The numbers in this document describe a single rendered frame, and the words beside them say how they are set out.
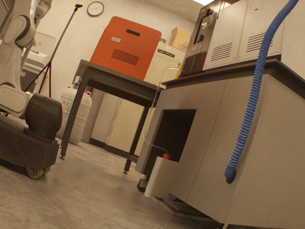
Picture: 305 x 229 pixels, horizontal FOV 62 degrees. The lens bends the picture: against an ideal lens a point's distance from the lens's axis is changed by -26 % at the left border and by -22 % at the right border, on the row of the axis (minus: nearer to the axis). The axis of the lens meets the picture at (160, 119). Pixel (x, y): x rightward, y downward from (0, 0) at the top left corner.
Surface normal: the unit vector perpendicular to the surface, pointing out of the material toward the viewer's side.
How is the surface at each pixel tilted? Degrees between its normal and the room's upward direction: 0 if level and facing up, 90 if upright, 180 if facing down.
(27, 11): 90
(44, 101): 51
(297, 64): 90
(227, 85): 90
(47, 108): 65
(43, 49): 105
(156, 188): 90
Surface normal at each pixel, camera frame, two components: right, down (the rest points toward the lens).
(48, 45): 0.20, 0.26
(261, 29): -0.89, -0.33
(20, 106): 0.13, -0.04
